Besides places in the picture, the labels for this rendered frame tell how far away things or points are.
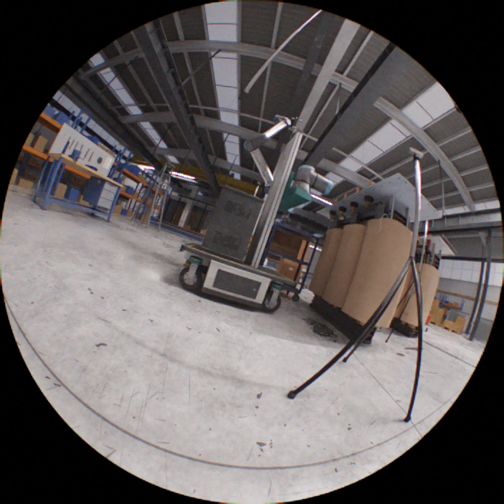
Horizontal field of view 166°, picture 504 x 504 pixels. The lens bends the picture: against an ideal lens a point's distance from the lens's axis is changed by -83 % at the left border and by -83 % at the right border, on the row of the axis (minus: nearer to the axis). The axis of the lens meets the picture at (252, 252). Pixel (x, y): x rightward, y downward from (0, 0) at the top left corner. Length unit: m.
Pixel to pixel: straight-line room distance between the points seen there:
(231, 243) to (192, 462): 1.23
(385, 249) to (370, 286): 0.32
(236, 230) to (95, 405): 1.25
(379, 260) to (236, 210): 1.19
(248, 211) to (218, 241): 0.31
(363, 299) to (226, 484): 1.39
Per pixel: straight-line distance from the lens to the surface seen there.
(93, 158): 4.48
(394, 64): 4.63
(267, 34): 10.67
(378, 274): 1.48
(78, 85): 11.71
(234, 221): 1.29
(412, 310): 3.08
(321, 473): 0.56
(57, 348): 0.64
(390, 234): 1.56
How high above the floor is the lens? 0.44
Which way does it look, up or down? level
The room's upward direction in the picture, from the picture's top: 19 degrees clockwise
